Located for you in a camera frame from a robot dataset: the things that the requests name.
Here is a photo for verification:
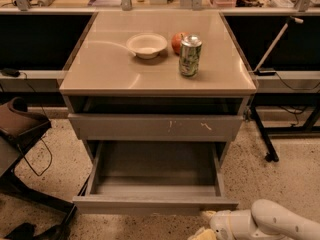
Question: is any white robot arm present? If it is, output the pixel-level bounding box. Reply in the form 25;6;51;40
187;199;320;240

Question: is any top grey drawer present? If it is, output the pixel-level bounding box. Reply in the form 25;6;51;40
68;113;242;142

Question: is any grey drawer cabinet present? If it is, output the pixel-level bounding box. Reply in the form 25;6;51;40
60;10;256;158

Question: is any black table leg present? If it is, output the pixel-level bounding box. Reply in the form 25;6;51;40
250;106;279;162

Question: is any black power adapter right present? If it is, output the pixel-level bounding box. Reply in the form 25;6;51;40
255;68;276;76

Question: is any black power adapter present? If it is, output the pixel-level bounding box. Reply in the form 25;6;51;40
0;68;20;78
255;68;276;76

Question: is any brown office chair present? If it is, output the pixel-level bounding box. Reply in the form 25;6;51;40
0;97;75;240

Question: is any green soda can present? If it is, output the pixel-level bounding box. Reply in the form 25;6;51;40
179;34;202;77

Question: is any white paper bowl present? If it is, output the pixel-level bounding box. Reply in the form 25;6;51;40
126;33;168;59

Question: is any red apple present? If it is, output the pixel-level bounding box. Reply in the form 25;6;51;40
171;32;188;55

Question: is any white stick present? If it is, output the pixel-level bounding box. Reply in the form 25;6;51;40
253;16;304;74

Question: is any black power adapter left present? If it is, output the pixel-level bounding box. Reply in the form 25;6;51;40
0;68;20;78

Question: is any black cable left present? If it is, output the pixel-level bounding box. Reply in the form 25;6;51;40
16;71;54;178

